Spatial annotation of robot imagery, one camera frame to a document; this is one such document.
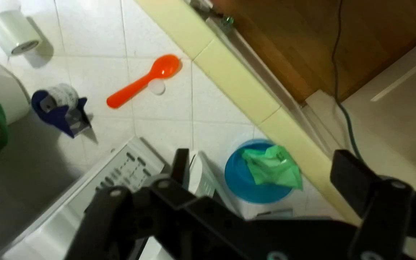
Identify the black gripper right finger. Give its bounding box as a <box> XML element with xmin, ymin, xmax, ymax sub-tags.
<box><xmin>330</xmin><ymin>149</ymin><xmax>416</xmax><ymax>260</ymax></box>

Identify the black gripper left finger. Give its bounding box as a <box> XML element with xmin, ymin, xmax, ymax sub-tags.
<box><xmin>65</xmin><ymin>147</ymin><xmax>249</xmax><ymax>260</ymax></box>

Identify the white panel with buttons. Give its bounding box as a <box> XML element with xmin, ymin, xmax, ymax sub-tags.
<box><xmin>0</xmin><ymin>136</ymin><xmax>171</xmax><ymax>260</ymax></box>

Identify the white ribbed plastic object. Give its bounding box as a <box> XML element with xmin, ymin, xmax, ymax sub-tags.
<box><xmin>187</xmin><ymin>149</ymin><xmax>226</xmax><ymax>199</ymax></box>

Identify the white board panel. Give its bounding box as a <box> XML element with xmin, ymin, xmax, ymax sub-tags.
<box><xmin>307</xmin><ymin>29</ymin><xmax>416</xmax><ymax>196</ymax></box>

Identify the green crumpled cloth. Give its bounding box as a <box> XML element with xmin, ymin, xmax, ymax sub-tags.
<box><xmin>242</xmin><ymin>143</ymin><xmax>305</xmax><ymax>190</ymax></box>

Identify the blue plastic bowl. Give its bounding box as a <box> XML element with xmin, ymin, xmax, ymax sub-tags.
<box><xmin>223</xmin><ymin>137</ymin><xmax>297</xmax><ymax>205</ymax></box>

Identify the blue tape dispenser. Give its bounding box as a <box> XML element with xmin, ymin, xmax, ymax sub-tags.
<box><xmin>31</xmin><ymin>82</ymin><xmax>94</xmax><ymax>140</ymax></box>

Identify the small white round cap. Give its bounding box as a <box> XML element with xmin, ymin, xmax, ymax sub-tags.
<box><xmin>148</xmin><ymin>78</ymin><xmax>168</xmax><ymax>97</ymax></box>

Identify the orange plastic spoon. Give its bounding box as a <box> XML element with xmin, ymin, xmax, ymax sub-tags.
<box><xmin>106</xmin><ymin>53</ymin><xmax>184</xmax><ymax>110</ymax></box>

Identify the white round bin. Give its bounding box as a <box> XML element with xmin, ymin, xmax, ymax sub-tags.
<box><xmin>0</xmin><ymin>52</ymin><xmax>32</xmax><ymax>141</ymax></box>

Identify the cream tiled ledge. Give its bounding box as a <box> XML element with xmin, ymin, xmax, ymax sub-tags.
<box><xmin>135</xmin><ymin>0</ymin><xmax>364</xmax><ymax>228</ymax></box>

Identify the brown wooden door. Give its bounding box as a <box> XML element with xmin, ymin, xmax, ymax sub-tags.
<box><xmin>213</xmin><ymin>0</ymin><xmax>416</xmax><ymax>104</ymax></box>

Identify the thin black cable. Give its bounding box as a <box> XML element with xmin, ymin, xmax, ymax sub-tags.
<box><xmin>331</xmin><ymin>0</ymin><xmax>364</xmax><ymax>162</ymax></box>

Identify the metal door rail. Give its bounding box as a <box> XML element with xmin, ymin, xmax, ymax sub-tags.
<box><xmin>188</xmin><ymin>0</ymin><xmax>337</xmax><ymax>156</ymax></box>

